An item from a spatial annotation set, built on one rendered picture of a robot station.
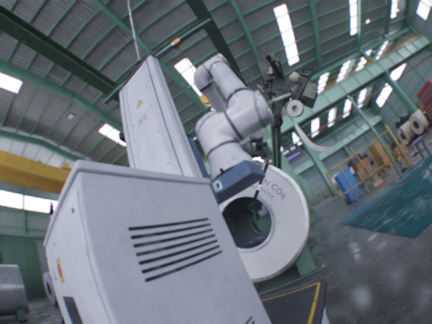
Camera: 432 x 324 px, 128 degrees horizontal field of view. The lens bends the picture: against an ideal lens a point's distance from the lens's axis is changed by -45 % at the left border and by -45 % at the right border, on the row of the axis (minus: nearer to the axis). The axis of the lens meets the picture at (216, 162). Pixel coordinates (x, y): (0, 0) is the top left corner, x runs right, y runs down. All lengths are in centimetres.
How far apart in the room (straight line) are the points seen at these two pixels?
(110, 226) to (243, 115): 63
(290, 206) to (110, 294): 166
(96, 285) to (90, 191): 13
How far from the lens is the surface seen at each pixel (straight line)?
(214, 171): 72
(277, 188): 180
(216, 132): 78
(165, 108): 86
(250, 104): 78
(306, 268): 206
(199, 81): 131
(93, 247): 26
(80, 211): 29
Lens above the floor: 67
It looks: 23 degrees up
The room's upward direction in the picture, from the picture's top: 24 degrees counter-clockwise
